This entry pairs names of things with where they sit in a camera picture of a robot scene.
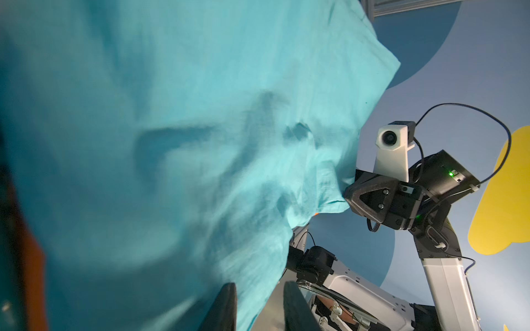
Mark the teal garment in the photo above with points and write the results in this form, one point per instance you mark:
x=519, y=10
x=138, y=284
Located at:
x=162, y=149

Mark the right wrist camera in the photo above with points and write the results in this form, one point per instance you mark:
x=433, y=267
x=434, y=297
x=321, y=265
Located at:
x=394, y=140

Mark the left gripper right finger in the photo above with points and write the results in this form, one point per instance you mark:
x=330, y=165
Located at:
x=297, y=315

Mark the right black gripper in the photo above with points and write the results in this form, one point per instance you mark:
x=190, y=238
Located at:
x=386, y=201

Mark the aluminium back crossbar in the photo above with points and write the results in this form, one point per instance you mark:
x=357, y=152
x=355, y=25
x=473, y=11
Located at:
x=376, y=8

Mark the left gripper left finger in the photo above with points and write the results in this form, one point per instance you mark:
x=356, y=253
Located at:
x=222, y=315

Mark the orange garment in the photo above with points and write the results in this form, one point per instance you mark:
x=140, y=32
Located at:
x=33, y=263

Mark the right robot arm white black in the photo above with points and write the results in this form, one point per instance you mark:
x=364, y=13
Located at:
x=327, y=295

